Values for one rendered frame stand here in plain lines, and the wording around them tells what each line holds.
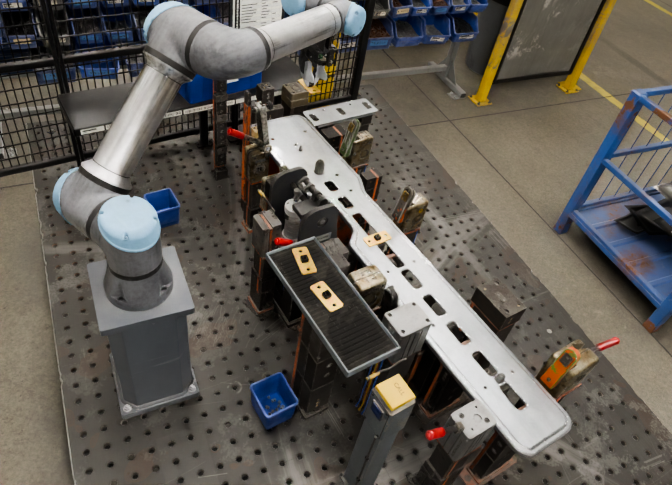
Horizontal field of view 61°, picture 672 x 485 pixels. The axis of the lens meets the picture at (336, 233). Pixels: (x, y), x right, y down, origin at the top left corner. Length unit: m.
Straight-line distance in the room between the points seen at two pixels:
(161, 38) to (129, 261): 0.47
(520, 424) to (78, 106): 1.65
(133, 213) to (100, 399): 0.65
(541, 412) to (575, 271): 2.02
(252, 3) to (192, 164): 0.66
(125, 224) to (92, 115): 0.89
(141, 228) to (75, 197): 0.18
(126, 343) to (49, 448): 1.12
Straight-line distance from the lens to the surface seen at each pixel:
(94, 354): 1.79
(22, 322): 2.83
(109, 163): 1.31
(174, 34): 1.27
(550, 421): 1.49
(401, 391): 1.20
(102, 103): 2.12
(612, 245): 3.45
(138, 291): 1.32
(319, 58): 1.71
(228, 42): 1.22
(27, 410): 2.58
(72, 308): 1.91
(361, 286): 1.45
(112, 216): 1.24
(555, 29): 4.73
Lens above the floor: 2.17
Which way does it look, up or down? 44 degrees down
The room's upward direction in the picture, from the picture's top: 11 degrees clockwise
